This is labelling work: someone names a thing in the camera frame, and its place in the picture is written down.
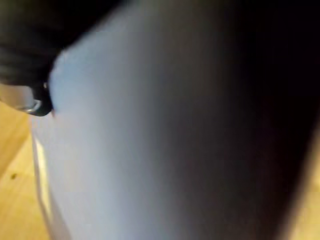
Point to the light blue folder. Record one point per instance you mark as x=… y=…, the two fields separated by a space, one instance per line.
x=140 y=140

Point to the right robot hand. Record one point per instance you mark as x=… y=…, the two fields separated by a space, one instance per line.
x=27 y=47

